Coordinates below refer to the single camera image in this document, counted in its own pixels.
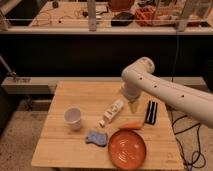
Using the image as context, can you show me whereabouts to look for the white paper cup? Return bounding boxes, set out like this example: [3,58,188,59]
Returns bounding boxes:
[64,107,81,131]

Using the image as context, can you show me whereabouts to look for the orange carrot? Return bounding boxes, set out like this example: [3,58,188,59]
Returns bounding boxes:
[119,122,142,130]

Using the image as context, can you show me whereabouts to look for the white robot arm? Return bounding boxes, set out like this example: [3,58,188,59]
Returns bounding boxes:
[121,57,213,129]

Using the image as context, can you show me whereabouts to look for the orange ceramic bowl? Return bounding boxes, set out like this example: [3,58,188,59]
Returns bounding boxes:
[108,130,146,171]

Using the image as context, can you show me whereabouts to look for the white bottle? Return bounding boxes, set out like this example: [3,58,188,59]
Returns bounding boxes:
[99,99,124,127]

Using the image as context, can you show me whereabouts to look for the black rectangular block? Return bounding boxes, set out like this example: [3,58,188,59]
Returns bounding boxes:
[145,101,158,125]

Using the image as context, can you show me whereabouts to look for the black tray on bench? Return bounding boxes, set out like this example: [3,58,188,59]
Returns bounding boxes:
[111,12,134,26]

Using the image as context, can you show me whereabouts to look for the metal clamp stand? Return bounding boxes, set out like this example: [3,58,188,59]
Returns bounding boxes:
[0,54,32,84]

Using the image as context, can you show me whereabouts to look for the orange crate on bench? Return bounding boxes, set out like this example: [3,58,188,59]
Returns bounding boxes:
[135,6,182,26]

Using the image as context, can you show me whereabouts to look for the black cables on floor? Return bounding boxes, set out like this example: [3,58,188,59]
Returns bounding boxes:
[170,114,208,171]

